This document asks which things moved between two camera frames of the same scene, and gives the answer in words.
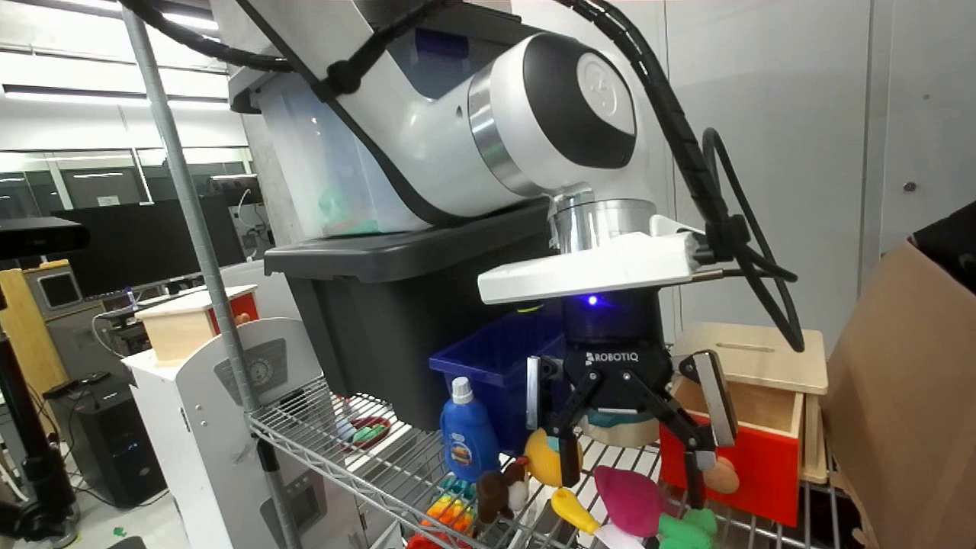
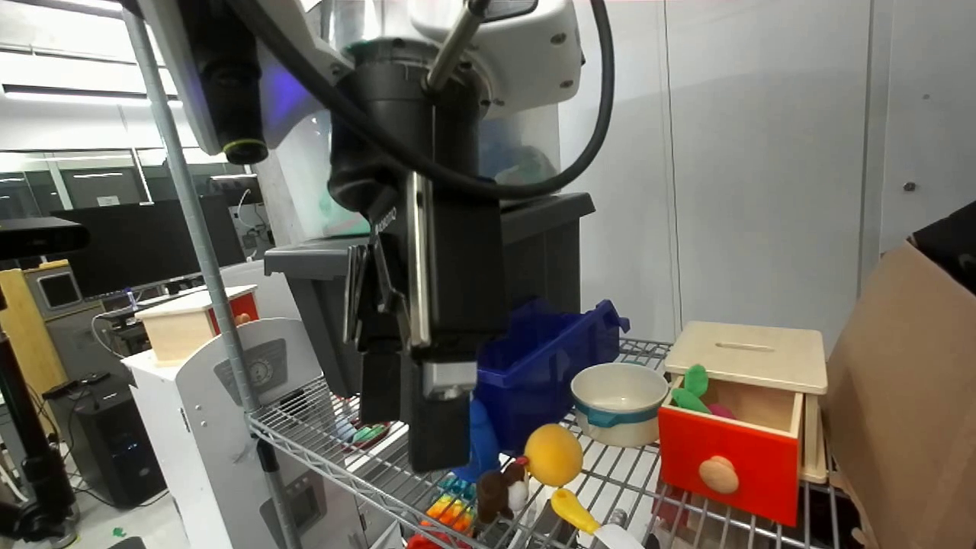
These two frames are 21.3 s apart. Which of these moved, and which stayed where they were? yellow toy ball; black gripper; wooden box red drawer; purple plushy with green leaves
Moved: black gripper; purple plushy with green leaves
Stayed: wooden box red drawer; yellow toy ball
